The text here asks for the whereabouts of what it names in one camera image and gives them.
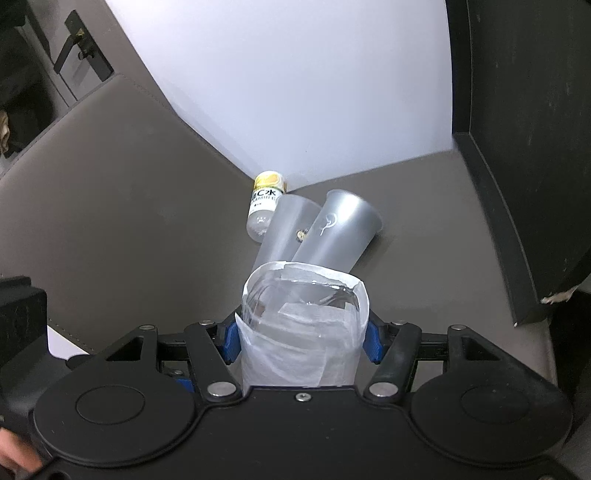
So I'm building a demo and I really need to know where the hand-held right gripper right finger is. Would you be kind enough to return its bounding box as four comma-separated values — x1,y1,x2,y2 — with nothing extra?
364,311,505,400

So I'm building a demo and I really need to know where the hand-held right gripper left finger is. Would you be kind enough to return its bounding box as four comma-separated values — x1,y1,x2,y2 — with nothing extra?
93,314,244,400

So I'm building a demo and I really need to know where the clear plastic bag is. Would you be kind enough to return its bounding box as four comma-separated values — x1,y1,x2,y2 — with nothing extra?
235,261,369,387

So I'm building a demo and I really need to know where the frosted plastic cup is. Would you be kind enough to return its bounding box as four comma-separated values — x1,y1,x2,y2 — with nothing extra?
256,194,324,278
291,188,384,278

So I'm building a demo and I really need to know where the person's left hand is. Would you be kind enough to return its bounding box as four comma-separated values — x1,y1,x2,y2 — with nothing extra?
0,428,41,476

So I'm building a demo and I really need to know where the small bottle with yellow cap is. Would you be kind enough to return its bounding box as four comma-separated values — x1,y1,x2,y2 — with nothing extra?
246,171,288,243

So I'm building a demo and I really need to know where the black cabinet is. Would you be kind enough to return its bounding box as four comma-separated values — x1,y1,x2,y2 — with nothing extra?
449,0,591,325

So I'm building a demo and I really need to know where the black door handle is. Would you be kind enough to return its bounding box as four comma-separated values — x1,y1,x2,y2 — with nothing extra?
54,9,114,87

